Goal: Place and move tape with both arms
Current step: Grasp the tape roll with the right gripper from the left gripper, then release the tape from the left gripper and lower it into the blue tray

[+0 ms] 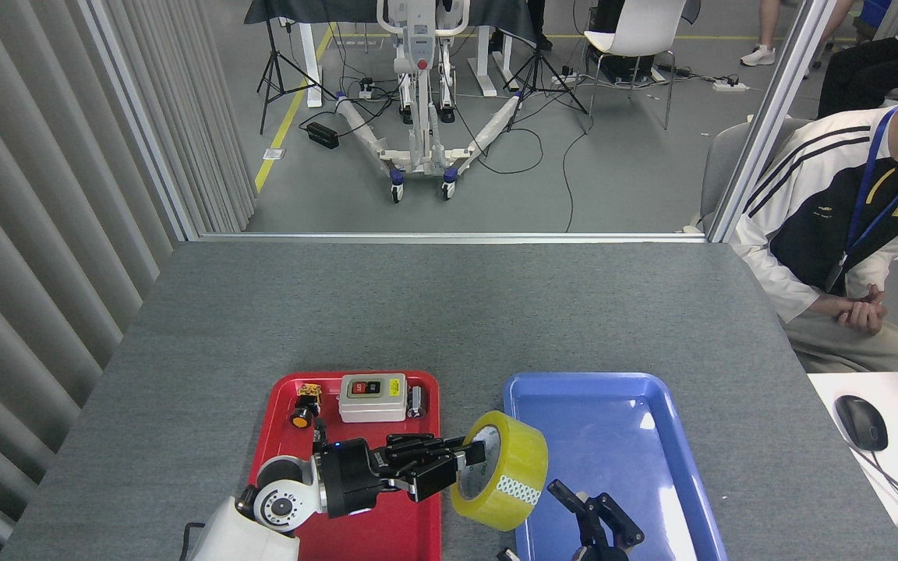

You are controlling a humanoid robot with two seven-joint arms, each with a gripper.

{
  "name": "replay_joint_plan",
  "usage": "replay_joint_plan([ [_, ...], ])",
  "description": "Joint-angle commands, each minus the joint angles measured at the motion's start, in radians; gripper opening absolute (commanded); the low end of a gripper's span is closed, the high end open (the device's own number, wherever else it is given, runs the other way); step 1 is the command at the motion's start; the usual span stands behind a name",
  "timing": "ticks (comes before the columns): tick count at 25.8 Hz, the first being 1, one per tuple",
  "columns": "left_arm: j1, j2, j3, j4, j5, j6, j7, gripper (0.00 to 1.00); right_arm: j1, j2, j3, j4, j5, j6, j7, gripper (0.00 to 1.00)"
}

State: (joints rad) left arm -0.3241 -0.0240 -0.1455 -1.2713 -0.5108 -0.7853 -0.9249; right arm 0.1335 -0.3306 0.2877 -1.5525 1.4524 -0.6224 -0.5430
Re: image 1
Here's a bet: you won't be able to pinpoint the grey switch box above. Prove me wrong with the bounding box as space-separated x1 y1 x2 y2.
338 372 408 424

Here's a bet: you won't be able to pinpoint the person with blue lanyard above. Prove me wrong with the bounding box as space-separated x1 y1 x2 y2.
731 78 898 373

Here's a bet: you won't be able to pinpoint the grey office chair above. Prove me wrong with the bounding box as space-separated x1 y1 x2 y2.
699 117 814 235

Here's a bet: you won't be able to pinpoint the blue lanyard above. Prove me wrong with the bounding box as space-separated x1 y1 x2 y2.
822 104 898 295

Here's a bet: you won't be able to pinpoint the black computer mouse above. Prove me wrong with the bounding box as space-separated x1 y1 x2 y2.
833 394 890 453

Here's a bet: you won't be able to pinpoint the person's right hand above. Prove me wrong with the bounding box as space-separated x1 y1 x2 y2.
837 299 888 337

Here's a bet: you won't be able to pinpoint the blue plastic tray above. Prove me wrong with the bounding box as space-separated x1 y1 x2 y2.
502 372 730 561

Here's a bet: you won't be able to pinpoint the black floor cable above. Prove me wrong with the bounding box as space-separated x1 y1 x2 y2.
453 109 599 234

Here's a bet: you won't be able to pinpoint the grey vertical blinds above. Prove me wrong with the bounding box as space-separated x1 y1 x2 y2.
0 0 256 561

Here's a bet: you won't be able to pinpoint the white plastic chair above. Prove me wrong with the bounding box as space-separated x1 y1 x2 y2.
577 0 688 131

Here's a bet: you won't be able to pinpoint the white stand on wheels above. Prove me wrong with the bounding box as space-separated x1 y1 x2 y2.
335 0 525 205

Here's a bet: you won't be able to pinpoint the yellow black push button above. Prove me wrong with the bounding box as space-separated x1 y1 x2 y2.
289 383 323 430

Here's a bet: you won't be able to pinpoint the person in white shoes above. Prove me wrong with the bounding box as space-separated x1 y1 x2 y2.
739 0 841 80

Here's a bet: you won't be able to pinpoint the yellow roll of tape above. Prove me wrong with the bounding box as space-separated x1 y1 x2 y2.
450 410 550 533

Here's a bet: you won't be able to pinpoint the black tripod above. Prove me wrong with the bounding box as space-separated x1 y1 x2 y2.
502 0 591 117
256 16 338 136

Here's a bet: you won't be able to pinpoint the silver aluminium post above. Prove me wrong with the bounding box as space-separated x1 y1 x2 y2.
705 0 840 245
77 0 201 243

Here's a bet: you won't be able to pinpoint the desk with black cloth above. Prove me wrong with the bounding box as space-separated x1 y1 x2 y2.
244 0 545 109

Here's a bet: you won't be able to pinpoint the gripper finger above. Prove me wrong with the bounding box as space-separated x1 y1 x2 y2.
589 492 645 551
546 479 603 561
377 433 488 469
383 457 467 503

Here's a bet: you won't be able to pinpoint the person in black clothes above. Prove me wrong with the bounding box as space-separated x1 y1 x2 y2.
816 6 898 119

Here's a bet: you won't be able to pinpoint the red plastic tray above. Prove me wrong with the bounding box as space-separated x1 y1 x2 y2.
249 370 444 561

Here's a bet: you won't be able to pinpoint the silver aluminium rail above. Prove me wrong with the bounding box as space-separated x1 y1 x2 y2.
197 231 712 245

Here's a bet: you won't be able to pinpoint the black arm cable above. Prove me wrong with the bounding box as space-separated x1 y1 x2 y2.
179 521 207 561

